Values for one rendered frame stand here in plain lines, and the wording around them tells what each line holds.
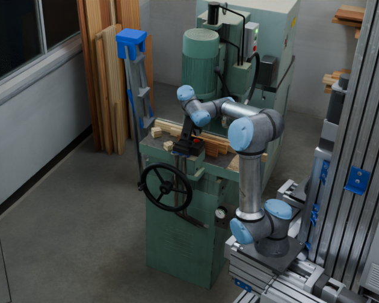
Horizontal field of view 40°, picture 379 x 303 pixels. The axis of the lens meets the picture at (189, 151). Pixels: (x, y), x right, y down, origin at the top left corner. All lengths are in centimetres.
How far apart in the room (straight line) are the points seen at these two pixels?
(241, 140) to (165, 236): 132
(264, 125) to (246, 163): 16
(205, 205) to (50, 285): 109
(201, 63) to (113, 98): 171
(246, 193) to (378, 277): 65
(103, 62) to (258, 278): 221
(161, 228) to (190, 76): 97
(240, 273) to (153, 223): 81
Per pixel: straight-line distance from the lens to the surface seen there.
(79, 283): 327
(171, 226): 300
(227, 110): 223
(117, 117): 413
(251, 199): 203
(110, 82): 404
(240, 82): 274
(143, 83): 368
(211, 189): 272
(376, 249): 220
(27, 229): 368
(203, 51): 248
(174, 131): 283
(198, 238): 296
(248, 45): 277
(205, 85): 256
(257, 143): 192
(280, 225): 216
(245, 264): 238
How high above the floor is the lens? 239
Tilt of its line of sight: 33 degrees down
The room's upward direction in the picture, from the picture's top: 3 degrees clockwise
